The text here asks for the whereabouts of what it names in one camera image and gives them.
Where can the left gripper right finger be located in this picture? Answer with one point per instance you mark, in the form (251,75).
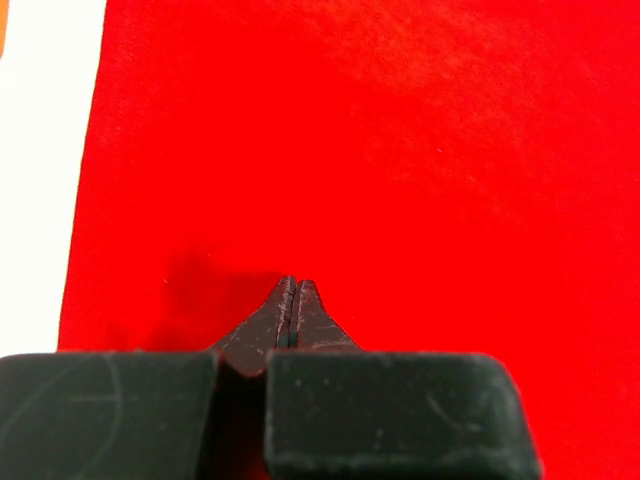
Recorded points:
(334,411)

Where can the red t shirt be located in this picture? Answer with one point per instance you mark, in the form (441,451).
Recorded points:
(453,175)

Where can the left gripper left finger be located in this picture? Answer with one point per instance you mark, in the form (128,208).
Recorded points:
(143,415)

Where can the folded orange t shirt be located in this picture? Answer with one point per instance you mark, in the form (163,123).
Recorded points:
(4,7)

